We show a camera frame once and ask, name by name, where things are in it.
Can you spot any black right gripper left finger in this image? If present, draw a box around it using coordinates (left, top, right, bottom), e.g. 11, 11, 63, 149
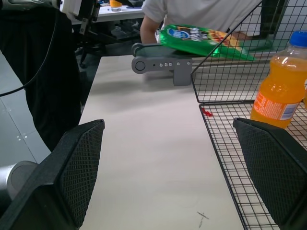
0, 119, 106, 230

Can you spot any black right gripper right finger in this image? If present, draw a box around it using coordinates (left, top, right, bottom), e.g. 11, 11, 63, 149
233, 117, 307, 230

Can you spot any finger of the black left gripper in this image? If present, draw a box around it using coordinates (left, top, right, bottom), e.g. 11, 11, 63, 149
80, 17, 90, 35

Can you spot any green snack chip bag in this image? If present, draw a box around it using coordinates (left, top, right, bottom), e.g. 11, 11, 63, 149
156, 23, 258, 62

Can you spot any grey conveyor belt unit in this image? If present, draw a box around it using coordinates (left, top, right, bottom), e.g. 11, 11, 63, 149
131, 42, 273, 87

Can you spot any person's left hand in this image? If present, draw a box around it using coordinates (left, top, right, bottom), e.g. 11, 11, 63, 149
231, 31, 253, 41

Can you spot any white background table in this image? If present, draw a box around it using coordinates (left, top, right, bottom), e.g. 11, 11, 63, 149
71, 4, 146, 25

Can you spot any black office chair base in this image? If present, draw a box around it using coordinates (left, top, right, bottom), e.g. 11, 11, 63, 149
73, 20, 142, 69

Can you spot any glass of orange drink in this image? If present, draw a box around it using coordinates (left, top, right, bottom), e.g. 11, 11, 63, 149
109, 0, 122, 12

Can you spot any silver robot body part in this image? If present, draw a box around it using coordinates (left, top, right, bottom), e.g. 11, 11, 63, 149
0, 160, 40, 213

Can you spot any black cloth cover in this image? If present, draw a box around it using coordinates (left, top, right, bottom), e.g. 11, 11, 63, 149
0, 9, 83, 152

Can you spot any orange juice bottle blue cap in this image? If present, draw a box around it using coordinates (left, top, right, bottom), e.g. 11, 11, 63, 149
250, 30, 307, 130

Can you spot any person in white t-shirt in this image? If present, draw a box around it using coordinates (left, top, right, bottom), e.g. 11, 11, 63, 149
141, 0, 264, 36

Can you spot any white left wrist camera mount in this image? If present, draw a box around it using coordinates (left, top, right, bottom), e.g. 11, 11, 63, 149
58, 0, 82, 17

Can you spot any black wire mesh basket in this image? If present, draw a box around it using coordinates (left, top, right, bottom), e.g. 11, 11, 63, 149
190, 0, 307, 230

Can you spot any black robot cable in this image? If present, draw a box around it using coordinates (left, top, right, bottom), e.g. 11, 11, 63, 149
0, 9, 60, 97

